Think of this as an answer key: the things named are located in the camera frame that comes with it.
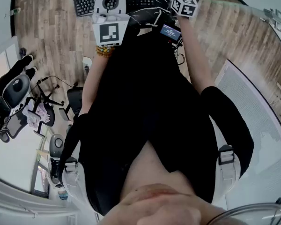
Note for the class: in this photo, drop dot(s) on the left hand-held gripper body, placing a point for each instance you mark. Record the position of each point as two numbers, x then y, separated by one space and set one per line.
110 33

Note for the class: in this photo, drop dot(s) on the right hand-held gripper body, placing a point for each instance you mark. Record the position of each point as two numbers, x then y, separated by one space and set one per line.
185 8

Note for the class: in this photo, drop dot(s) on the black keyboard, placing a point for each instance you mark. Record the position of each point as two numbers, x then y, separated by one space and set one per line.
84 3

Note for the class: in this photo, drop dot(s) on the person's right forearm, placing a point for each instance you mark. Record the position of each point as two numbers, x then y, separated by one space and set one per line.
194 50

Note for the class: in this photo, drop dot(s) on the person's left forearm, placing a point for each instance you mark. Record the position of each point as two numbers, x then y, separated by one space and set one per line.
91 83

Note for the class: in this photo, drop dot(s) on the small screen device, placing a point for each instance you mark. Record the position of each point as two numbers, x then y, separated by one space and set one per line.
170 32

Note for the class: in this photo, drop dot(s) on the white floor box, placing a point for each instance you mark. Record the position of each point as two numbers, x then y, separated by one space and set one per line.
86 64

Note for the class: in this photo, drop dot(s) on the person's black top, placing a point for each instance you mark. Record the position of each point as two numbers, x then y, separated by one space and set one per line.
142 90

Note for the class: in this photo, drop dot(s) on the black chair seat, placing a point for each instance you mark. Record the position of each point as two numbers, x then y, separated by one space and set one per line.
72 99

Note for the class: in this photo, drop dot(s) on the green bottle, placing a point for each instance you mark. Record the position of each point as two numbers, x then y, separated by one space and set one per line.
15 11

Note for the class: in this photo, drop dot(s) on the small black floor object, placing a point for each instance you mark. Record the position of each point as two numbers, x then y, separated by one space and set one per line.
22 51

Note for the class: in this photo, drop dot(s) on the office chair with headrest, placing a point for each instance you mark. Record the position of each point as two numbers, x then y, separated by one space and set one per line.
16 90

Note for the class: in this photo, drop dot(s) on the pale crumpled cloth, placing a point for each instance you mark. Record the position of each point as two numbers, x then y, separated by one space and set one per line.
35 115

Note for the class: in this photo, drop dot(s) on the grey office chair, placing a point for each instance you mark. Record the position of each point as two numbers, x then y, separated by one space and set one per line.
56 146

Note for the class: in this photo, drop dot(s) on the black mesh office chair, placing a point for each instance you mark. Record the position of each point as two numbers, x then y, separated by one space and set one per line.
16 125

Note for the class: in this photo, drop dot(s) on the teal container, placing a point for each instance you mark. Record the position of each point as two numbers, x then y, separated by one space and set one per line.
63 194

